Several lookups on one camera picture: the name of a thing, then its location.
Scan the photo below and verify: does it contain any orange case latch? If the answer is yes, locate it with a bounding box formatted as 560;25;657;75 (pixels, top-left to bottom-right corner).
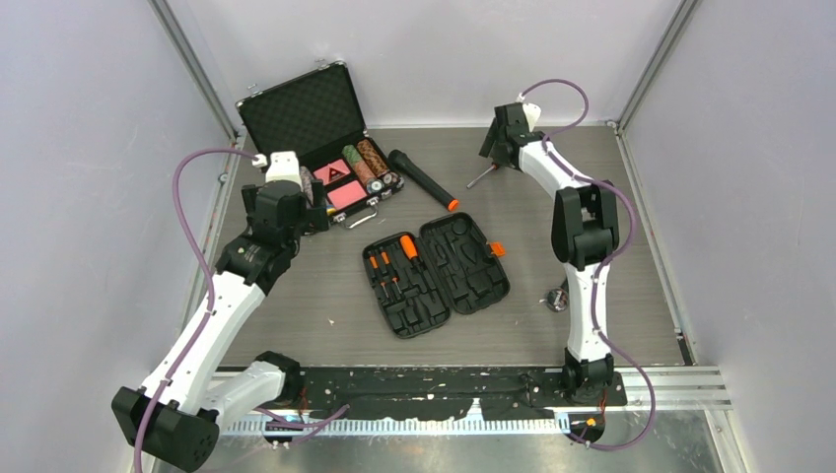
488;241;506;257

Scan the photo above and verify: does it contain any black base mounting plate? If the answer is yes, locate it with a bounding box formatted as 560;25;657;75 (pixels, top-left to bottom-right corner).
261;367;627;421

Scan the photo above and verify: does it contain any round tape measure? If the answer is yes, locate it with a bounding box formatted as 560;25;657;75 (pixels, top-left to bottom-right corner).
542;288;568;312

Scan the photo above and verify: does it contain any black poker chip case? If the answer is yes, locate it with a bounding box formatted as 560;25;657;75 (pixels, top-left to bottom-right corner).
236;61;405;228

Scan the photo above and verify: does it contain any pink card deck upper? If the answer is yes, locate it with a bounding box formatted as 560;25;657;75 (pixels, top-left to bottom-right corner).
313;158;354;188

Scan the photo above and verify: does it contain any pink card deck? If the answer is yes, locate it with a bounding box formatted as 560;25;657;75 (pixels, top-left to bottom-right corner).
326;180;368;210
313;158;354;188

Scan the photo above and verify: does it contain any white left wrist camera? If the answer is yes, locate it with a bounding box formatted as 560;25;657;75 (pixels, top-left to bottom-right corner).
252;151;302;185

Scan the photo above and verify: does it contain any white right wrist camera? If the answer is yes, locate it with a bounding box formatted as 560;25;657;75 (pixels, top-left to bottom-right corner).
516;94;542;132

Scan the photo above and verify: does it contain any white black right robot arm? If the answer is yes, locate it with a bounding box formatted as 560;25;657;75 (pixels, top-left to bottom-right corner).
479;101;619;405

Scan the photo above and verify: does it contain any black orange flashlight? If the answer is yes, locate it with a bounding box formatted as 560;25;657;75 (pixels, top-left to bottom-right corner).
388;150;459;212

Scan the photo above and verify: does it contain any black plastic tool case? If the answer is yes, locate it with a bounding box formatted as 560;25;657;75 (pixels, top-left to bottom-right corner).
361;212;511;339

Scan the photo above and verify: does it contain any black orange medium screwdriver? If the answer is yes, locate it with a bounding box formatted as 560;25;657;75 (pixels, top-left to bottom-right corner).
465;164;498;189

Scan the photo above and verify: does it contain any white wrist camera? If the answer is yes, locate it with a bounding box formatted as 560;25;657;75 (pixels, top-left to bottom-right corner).
252;151;302;185
516;94;542;132

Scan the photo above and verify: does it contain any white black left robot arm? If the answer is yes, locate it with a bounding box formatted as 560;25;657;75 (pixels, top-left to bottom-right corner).
111;180;310;472

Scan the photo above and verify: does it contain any pink card deck lower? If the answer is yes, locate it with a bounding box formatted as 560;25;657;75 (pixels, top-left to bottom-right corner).
326;180;368;210

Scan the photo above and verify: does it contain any long black orange screwdriver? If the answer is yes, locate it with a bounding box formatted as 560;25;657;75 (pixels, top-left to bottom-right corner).
399;235;423;271

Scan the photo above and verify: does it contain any small black orange screwdriver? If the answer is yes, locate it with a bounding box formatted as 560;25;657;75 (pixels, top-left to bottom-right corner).
381;250;403;299
370;254;391;303

